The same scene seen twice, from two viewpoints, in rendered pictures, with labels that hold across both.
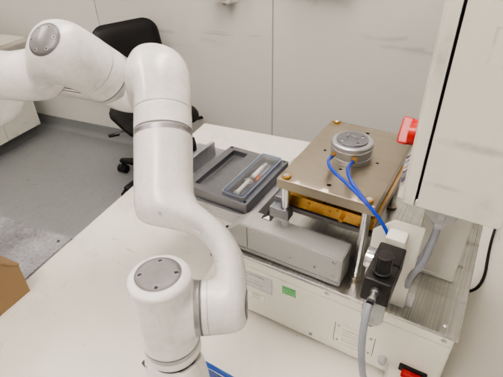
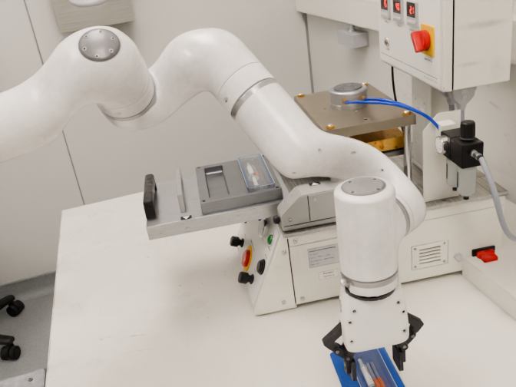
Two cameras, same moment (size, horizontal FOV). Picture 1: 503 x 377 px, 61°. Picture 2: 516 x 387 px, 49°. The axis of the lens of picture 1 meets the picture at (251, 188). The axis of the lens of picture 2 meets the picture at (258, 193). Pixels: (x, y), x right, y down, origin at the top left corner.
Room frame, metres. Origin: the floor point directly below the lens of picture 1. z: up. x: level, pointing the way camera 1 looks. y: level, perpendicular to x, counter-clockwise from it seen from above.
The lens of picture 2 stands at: (-0.09, 0.66, 1.46)
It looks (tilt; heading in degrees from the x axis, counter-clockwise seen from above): 25 degrees down; 324
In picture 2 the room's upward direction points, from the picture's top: 8 degrees counter-clockwise
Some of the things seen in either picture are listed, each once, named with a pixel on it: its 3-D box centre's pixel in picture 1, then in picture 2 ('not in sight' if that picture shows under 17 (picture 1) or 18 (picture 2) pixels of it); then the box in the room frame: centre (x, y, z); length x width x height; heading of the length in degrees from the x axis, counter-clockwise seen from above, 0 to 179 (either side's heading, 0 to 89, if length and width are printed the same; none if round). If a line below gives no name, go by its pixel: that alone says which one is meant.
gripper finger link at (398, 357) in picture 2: not in sight; (405, 347); (0.36, 0.08, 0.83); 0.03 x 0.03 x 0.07; 59
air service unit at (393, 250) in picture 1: (378, 279); (457, 157); (0.44, -0.19, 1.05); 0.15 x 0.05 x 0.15; 149
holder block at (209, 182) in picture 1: (238, 176); (236, 182); (0.83, 0.03, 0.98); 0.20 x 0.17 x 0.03; 149
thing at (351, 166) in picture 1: (361, 176); (367, 116); (0.67, -0.21, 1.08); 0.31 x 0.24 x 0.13; 149
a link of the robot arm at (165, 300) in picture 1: (168, 306); (368, 226); (0.39, 0.12, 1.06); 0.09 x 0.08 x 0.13; 93
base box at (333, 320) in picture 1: (331, 262); (355, 223); (0.69, -0.18, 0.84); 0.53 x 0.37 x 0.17; 59
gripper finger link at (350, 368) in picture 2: not in sight; (343, 360); (0.42, 0.17, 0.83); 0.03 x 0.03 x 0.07; 59
